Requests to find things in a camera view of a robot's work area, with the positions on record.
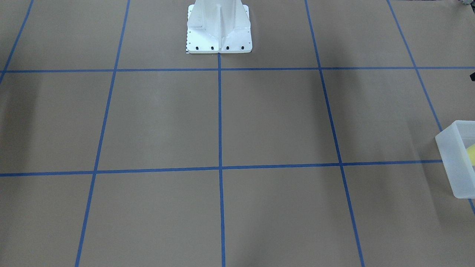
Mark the yellow plastic cup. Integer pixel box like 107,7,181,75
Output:
466,144,475,166

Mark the clear plastic storage box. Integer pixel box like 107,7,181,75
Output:
435,120,475,199

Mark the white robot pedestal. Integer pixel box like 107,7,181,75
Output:
186,0,253,54

